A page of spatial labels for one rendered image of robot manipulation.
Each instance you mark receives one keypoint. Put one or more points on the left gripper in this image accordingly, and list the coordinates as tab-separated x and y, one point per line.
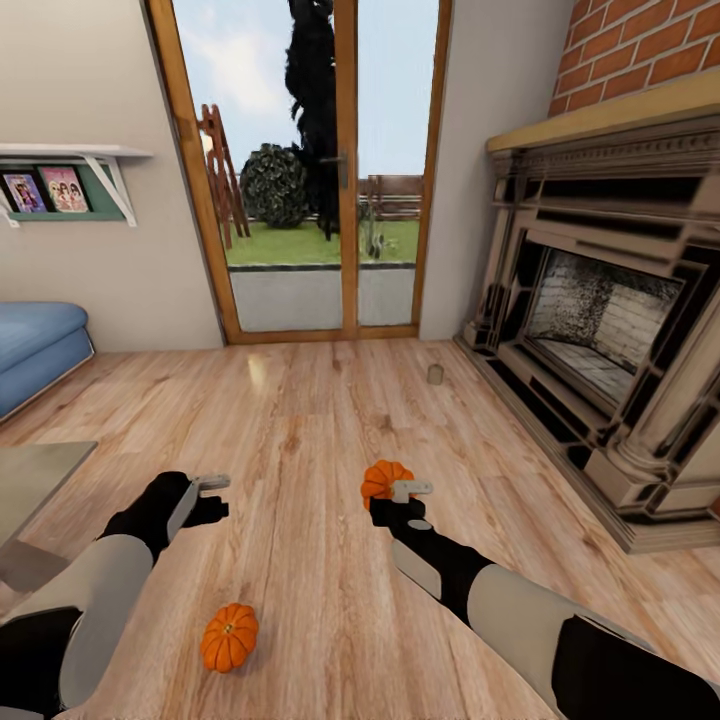
208	510

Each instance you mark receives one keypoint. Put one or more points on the wood fireplace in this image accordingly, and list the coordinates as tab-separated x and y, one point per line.
598	324

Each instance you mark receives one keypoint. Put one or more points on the pillar candle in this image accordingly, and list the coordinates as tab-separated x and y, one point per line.
435	374

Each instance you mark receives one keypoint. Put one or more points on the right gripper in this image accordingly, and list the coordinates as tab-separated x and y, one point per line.
383	511

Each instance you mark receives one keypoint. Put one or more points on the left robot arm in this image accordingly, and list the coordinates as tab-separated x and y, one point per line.
56	646

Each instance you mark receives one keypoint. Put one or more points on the pumpkin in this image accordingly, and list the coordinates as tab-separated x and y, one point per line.
380	479
229	638

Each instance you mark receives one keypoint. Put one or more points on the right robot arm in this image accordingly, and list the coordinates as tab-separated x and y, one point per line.
583	666

